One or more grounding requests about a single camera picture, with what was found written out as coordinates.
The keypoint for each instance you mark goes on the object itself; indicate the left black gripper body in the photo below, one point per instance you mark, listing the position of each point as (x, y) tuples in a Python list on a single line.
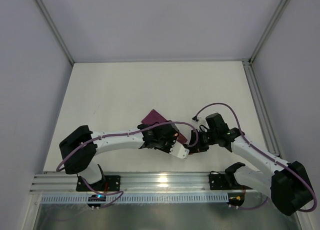
[(169, 134)]

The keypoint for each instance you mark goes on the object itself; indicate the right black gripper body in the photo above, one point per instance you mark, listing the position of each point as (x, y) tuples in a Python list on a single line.
[(194, 143)]

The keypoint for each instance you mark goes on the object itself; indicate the purple satin napkin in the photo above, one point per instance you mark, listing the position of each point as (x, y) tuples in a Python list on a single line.
[(153, 117)]

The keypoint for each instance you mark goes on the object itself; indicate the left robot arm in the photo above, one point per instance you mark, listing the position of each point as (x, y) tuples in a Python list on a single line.
[(82, 145)]

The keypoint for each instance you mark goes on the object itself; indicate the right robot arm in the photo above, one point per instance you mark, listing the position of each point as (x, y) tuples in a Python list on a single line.
[(286, 184)]

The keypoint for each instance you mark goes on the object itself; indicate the right controller board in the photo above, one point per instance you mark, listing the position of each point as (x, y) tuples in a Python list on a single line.
[(235, 200)]

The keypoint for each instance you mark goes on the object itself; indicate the controller board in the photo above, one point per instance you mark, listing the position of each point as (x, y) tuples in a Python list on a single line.
[(235, 200), (96, 200)]

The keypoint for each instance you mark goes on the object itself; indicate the left controller board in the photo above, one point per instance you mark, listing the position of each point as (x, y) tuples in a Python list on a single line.
[(96, 200)]

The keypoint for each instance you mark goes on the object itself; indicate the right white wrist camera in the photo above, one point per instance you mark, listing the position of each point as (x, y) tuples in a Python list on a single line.
[(200, 123)]

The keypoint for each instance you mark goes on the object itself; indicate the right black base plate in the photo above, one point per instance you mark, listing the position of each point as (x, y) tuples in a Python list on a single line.
[(217, 182)]

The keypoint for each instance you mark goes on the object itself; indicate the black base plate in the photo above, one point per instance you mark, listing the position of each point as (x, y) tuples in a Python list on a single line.
[(217, 182), (108, 183)]

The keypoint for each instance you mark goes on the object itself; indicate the slotted grey cable duct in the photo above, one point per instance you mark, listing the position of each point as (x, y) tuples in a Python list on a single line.
[(135, 198)]

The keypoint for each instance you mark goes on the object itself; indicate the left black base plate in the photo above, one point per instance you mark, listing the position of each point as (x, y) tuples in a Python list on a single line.
[(108, 183)]

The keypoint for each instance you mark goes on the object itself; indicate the right side aluminium rail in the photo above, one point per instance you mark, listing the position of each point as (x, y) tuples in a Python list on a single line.
[(267, 129)]

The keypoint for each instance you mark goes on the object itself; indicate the aluminium rail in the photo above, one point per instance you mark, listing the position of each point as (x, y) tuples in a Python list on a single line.
[(267, 129), (131, 182)]

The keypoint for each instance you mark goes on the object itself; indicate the aluminium front rail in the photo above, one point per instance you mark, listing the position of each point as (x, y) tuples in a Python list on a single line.
[(131, 182)]

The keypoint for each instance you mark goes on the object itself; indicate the right aluminium frame post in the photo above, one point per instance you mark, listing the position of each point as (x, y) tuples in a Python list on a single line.
[(272, 23)]

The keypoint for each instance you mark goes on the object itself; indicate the aluminium frame post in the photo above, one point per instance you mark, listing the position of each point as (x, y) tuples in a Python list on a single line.
[(54, 30), (272, 23)]

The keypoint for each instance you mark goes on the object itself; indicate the left aluminium frame post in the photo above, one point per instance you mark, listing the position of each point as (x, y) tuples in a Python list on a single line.
[(54, 30)]

